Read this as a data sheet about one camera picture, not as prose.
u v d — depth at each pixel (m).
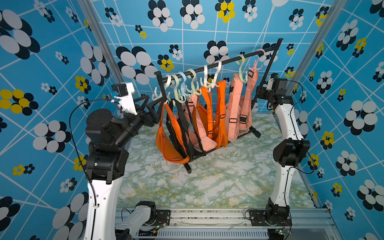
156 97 0.63
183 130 0.69
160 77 0.53
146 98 0.51
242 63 0.65
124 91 0.40
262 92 0.83
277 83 0.71
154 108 0.44
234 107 0.77
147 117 0.43
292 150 0.57
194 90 0.65
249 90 0.81
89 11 0.70
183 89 0.63
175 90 0.60
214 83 0.69
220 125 0.77
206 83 0.67
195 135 0.76
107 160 0.36
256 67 0.75
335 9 0.68
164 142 0.83
